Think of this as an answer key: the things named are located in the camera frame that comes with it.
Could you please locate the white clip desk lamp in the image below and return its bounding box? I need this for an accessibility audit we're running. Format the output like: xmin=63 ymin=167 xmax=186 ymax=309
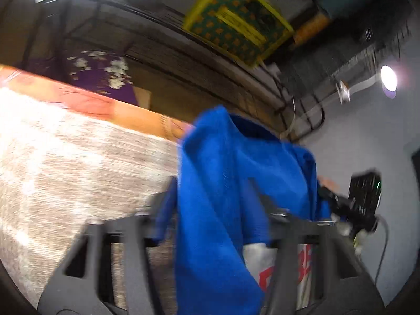
xmin=336 ymin=65 xmax=398 ymax=104

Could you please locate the white and blue jacket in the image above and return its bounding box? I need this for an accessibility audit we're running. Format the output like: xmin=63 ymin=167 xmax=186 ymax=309
xmin=174 ymin=106 xmax=331 ymax=314

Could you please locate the yellow green storage box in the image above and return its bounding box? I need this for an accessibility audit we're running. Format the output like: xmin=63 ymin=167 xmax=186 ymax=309
xmin=182 ymin=0 xmax=294 ymax=67

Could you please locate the black clothes rack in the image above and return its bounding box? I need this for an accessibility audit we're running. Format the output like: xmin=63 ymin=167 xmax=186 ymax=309
xmin=21 ymin=0 xmax=326 ymax=141

